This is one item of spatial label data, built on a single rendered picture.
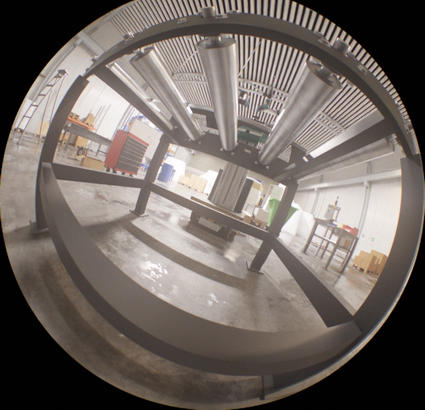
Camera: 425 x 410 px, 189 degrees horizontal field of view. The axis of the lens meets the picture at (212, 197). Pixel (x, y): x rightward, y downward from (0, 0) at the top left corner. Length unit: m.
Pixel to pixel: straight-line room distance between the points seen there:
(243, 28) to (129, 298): 0.40
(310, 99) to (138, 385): 0.85
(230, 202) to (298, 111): 1.51
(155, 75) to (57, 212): 0.54
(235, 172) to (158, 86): 1.53
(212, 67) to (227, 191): 1.62
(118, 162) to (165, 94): 2.21
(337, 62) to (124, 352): 0.76
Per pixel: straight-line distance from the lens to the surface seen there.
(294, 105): 0.46
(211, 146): 1.10
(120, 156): 2.73
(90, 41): 11.03
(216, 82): 0.47
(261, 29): 0.28
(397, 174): 11.03
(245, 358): 0.17
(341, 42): 0.39
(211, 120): 1.24
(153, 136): 5.67
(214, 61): 0.41
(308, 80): 0.39
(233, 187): 1.82
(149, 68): 0.59
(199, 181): 9.20
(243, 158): 1.06
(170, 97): 0.69
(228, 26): 0.29
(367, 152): 0.57
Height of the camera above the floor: 0.48
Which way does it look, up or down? 3 degrees down
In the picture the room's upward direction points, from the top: 22 degrees clockwise
